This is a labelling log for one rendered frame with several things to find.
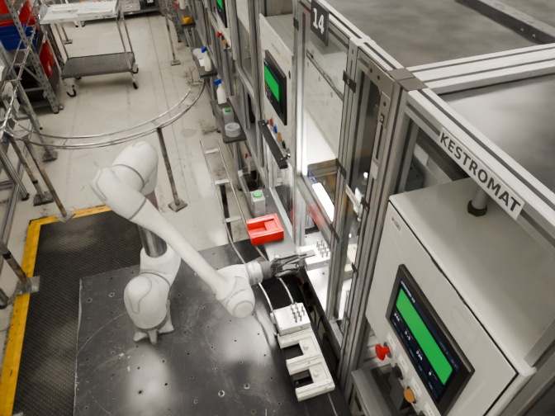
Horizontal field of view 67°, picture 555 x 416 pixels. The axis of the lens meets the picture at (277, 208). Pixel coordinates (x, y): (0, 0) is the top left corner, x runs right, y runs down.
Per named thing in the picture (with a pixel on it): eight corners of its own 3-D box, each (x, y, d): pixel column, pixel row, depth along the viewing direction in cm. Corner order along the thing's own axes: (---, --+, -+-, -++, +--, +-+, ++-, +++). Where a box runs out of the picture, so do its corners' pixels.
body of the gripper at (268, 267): (263, 284, 174) (285, 278, 176) (262, 271, 168) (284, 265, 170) (258, 271, 179) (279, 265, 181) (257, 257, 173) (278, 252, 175)
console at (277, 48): (258, 116, 198) (252, 14, 167) (315, 106, 204) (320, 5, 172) (286, 168, 169) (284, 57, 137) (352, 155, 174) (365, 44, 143)
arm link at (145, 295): (125, 327, 190) (111, 298, 175) (141, 293, 203) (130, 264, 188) (159, 332, 188) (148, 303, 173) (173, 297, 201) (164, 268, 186)
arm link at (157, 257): (139, 290, 202) (157, 256, 218) (173, 295, 201) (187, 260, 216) (98, 163, 149) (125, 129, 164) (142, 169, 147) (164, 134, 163)
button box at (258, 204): (250, 208, 220) (249, 191, 211) (265, 205, 221) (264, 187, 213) (254, 218, 214) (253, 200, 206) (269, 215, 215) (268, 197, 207)
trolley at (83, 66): (66, 98, 498) (32, 16, 433) (73, 78, 536) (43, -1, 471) (139, 90, 508) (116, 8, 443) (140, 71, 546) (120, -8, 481)
